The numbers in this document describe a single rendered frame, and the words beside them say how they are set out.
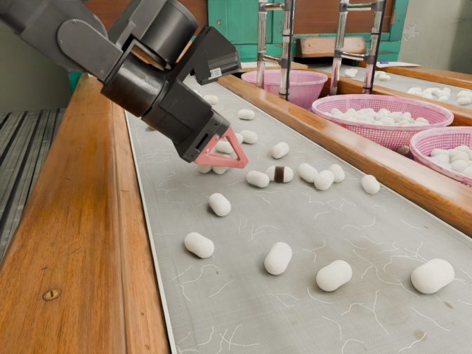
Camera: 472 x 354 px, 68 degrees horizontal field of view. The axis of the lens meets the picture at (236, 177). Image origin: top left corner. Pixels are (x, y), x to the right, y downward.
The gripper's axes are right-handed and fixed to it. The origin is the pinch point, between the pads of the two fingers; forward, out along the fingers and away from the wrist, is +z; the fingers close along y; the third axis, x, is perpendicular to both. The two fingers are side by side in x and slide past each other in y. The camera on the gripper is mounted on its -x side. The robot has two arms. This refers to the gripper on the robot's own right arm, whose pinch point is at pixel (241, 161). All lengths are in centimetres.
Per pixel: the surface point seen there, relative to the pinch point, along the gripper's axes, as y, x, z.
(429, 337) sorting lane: -29.8, -0.6, 3.9
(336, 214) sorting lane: -13.8, -2.7, 6.2
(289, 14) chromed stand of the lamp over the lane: 33.4, -28.7, 5.1
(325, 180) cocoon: -8.7, -5.0, 6.2
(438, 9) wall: 194, -166, 160
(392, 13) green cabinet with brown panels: 91, -79, 63
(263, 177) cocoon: -5.4, -0.5, 0.9
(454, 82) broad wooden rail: 41, -54, 64
